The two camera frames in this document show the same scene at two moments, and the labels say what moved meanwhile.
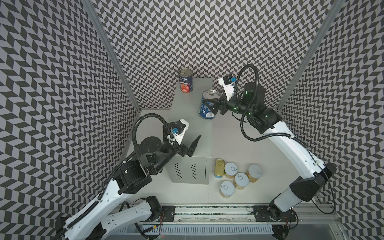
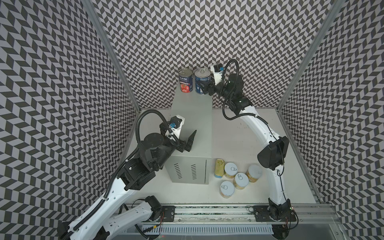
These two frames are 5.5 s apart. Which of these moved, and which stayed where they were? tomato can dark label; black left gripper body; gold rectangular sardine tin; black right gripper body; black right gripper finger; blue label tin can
Moved: black right gripper finger; black right gripper body; blue label tin can
Stayed: tomato can dark label; gold rectangular sardine tin; black left gripper body
